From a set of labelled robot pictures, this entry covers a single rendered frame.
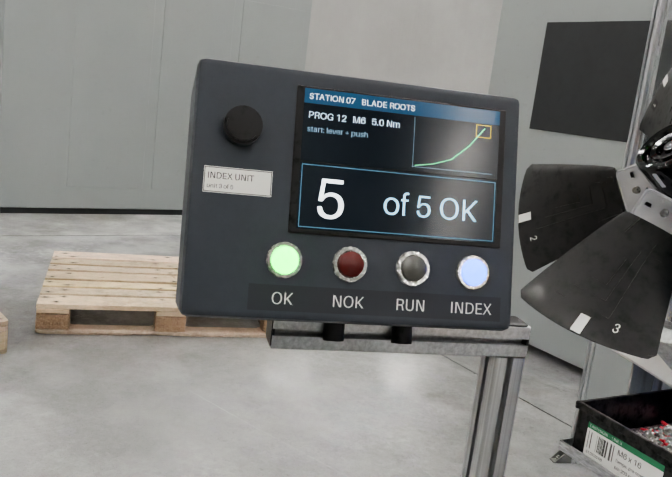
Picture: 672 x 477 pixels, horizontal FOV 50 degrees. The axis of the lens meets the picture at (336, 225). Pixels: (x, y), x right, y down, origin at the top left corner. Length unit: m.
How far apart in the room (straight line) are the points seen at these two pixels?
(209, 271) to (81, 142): 5.72
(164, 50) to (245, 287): 5.88
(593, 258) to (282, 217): 0.76
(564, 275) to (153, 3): 5.44
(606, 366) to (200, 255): 2.32
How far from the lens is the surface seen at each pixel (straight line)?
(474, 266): 0.57
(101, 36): 6.23
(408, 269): 0.55
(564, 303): 1.19
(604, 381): 2.76
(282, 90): 0.55
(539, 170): 1.52
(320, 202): 0.54
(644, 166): 1.29
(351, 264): 0.54
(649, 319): 1.18
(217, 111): 0.54
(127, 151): 6.33
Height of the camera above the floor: 1.24
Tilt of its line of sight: 10 degrees down
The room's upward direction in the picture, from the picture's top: 7 degrees clockwise
